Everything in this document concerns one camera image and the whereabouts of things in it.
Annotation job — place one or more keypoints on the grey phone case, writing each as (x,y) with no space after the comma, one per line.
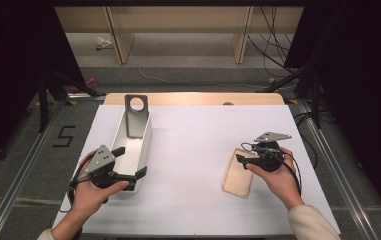
(136,123)

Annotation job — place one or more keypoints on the metal floor rail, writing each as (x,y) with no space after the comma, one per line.
(17,186)
(344,186)

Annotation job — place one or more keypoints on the black metal stand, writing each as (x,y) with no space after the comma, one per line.
(316,106)
(43,106)

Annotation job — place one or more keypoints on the wooden table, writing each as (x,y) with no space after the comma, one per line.
(191,98)

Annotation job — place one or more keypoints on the person's left hand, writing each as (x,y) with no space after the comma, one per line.
(86,196)

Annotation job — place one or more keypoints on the crumpled white paper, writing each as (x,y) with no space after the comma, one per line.
(103,42)

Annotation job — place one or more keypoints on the white storage box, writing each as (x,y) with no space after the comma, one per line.
(129,156)

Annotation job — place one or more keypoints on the white table board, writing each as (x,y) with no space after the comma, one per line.
(191,140)

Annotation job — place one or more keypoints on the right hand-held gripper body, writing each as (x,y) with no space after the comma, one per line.
(271,136)

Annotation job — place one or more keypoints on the light wooden desk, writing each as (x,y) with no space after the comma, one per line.
(178,20)

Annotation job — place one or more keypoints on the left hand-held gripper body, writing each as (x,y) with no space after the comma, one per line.
(100,159)

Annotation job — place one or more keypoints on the beige phone case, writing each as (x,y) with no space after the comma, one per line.
(238,181)

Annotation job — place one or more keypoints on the black curtain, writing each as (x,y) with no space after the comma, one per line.
(11,66)
(361,83)

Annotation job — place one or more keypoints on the person's right hand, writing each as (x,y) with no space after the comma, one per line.
(283,186)

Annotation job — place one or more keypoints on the pink floor scrap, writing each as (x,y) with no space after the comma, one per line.
(92,81)

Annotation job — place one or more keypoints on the yellow tape piece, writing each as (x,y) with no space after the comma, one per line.
(292,101)
(271,80)
(72,102)

